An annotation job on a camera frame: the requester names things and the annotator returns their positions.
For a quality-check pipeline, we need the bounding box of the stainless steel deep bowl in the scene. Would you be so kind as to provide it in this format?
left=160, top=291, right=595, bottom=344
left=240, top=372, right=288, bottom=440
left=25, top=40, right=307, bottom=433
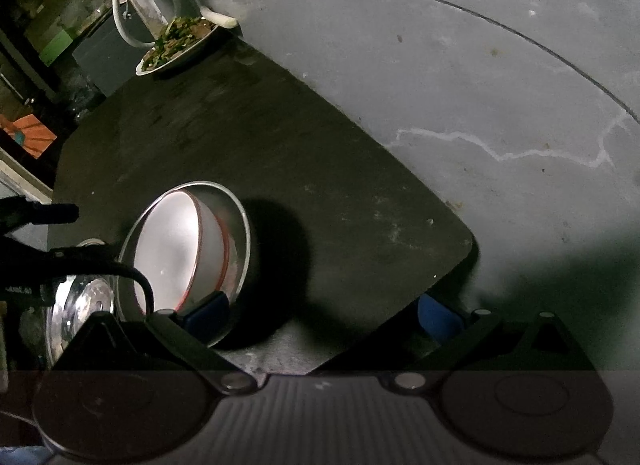
left=119, top=180, right=253, bottom=347

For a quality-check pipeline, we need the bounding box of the white red-rimmed small bowl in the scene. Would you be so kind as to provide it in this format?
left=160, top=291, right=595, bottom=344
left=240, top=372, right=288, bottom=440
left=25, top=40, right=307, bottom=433
left=134, top=191, right=230, bottom=311

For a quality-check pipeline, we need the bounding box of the stainless steel round plate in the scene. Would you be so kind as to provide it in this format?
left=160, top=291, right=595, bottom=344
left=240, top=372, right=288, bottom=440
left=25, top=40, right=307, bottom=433
left=44, top=255, right=116, bottom=367

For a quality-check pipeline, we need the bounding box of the orange patterned cloth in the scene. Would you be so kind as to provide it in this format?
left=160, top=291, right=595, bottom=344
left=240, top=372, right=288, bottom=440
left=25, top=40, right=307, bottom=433
left=1, top=114, right=56, bottom=159

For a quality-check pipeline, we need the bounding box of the black rectangular table mat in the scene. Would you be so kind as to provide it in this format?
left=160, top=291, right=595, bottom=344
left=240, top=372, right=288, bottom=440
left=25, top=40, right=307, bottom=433
left=48, top=39, right=475, bottom=329

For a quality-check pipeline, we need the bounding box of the white plate of stir-fry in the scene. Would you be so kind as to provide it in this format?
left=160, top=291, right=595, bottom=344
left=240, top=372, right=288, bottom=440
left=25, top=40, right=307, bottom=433
left=136, top=16, right=218, bottom=77

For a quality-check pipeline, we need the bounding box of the white scallion stalk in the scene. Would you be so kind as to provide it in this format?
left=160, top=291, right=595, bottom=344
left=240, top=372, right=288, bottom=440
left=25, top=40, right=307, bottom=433
left=200, top=6, right=239, bottom=29

